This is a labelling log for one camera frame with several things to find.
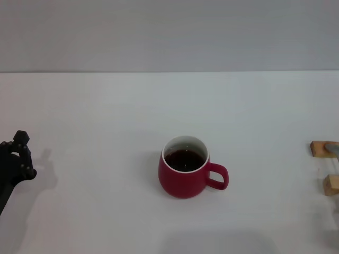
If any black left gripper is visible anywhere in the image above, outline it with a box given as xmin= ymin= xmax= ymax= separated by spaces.
xmin=0 ymin=130 xmax=37 ymax=216

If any long wooden block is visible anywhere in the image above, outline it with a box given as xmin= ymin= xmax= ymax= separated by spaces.
xmin=309 ymin=141 xmax=339 ymax=159

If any dark coffee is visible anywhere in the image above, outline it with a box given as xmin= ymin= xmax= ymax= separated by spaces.
xmin=164 ymin=149 xmax=206 ymax=172

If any red ceramic mug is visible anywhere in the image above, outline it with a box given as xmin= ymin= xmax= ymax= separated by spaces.
xmin=158 ymin=135 xmax=229 ymax=199

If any short wooden block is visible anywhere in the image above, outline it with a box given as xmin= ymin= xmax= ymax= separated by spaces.
xmin=323 ymin=174 xmax=339 ymax=196

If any pink spoon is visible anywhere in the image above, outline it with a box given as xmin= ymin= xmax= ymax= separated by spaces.
xmin=325 ymin=142 xmax=339 ymax=160

